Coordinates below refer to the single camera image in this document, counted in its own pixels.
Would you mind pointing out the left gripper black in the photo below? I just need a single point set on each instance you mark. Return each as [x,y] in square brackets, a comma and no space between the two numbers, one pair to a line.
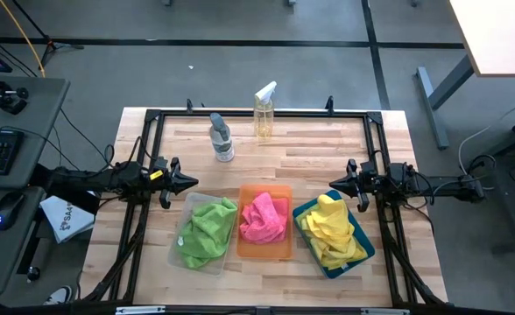
[166,179]

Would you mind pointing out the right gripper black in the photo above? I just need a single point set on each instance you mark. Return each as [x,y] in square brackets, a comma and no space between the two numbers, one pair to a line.
[367,181]

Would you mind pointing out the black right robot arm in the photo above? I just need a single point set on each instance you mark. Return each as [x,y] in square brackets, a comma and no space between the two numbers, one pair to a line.
[437,184]

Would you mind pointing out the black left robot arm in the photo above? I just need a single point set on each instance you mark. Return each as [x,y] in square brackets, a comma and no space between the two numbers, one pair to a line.
[86,180]

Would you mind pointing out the clear plastic bin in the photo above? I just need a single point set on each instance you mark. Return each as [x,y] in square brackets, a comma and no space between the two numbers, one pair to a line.
[179,205]

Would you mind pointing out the teal plastic bin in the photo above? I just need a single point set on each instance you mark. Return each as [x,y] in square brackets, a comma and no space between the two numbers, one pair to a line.
[364,245]

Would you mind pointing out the yellow spray bottle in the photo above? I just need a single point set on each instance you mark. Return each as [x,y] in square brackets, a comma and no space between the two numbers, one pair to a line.
[264,116]

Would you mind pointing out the orange plastic bin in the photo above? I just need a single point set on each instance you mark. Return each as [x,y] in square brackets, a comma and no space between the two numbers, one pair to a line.
[264,251]

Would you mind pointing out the grey table leg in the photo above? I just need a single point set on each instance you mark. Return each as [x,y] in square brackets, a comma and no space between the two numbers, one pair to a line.
[432,109]

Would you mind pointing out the person's shoe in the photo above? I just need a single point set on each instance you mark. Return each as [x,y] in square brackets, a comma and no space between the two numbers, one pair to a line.
[59,295]

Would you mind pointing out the black round knob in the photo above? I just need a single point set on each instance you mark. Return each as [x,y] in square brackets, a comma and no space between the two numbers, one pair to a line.
[33,274]

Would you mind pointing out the black computer mouse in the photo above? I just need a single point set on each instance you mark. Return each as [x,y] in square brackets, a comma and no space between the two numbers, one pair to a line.
[7,211]

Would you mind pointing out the black tripod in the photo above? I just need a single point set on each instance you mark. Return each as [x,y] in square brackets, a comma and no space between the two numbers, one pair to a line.
[49,44]

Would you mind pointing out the grey side desk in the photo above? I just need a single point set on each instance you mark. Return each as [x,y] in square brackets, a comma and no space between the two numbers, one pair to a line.
[3,258]

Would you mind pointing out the white table top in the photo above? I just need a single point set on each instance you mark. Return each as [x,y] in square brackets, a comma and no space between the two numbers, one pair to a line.
[498,35]

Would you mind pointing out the black frame clamp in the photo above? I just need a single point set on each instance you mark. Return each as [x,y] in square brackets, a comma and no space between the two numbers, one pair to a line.
[189,105]
[329,103]

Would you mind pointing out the black metal table frame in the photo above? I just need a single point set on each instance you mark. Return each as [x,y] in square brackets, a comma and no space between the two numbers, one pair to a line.
[262,114]

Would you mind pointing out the silver metal bracket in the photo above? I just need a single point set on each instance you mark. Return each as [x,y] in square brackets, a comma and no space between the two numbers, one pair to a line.
[139,310]
[384,311]

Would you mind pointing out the black clamp mount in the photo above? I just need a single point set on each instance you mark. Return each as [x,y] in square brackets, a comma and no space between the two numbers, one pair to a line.
[8,100]

